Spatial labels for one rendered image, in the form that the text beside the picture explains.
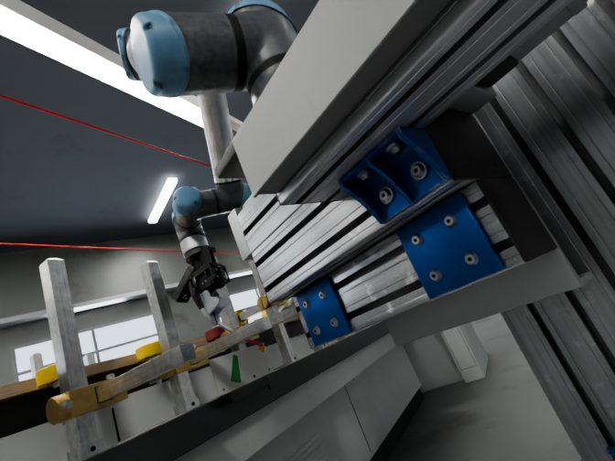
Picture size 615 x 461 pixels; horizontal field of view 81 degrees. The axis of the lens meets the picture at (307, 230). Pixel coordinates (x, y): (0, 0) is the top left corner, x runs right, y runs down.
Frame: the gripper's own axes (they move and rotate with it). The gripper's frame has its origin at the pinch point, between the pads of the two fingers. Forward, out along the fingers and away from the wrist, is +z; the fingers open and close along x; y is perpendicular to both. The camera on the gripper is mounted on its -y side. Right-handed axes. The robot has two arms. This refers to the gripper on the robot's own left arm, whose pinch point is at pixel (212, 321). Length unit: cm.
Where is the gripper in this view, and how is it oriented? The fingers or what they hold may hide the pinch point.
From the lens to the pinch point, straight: 101.6
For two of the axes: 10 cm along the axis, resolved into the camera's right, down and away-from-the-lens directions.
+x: 4.4, 2.2, 8.7
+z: 4.1, 8.2, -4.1
